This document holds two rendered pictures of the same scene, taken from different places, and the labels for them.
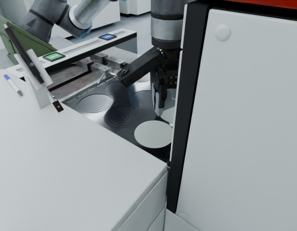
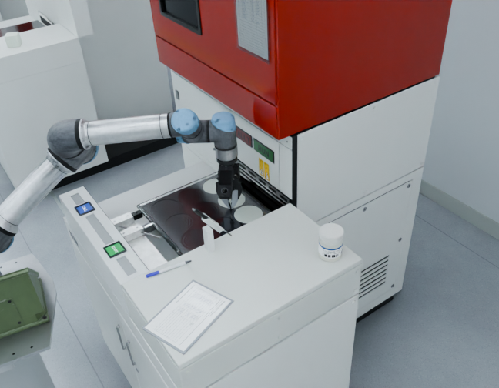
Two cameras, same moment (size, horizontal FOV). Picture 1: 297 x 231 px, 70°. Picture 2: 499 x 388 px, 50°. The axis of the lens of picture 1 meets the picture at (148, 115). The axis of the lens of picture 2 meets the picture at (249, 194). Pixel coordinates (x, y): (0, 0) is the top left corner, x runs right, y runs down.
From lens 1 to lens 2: 157 cm
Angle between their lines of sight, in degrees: 54
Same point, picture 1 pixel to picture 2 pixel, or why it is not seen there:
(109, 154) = (275, 221)
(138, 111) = (220, 217)
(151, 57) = (229, 172)
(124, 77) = (229, 192)
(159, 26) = (232, 152)
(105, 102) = (198, 233)
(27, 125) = (232, 255)
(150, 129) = (243, 215)
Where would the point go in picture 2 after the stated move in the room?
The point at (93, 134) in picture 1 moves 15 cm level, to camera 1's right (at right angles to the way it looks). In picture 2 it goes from (256, 225) to (269, 199)
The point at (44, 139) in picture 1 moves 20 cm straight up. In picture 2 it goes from (251, 245) to (248, 194)
